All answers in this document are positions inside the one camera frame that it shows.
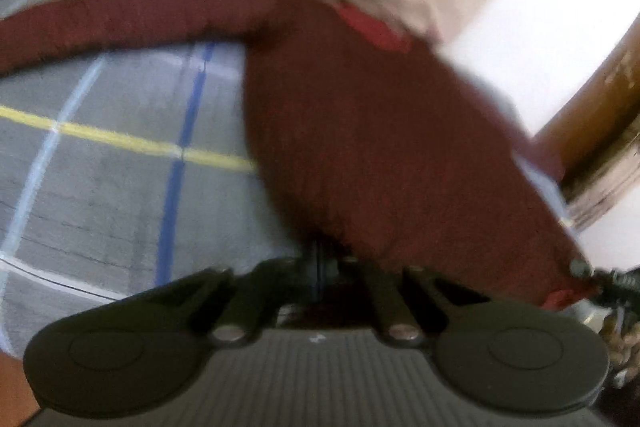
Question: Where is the wooden furniture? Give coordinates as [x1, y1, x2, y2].
[532, 14, 640, 233]

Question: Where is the grey checked blanket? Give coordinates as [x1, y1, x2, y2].
[0, 0, 586, 358]

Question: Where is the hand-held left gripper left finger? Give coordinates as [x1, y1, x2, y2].
[172, 241, 321, 347]

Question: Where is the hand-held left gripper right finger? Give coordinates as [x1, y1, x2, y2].
[320, 256, 490, 349]

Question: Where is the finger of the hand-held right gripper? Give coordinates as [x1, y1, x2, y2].
[570, 258, 640, 310]

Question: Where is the dark red knit sweater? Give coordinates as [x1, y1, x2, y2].
[0, 0, 601, 310]

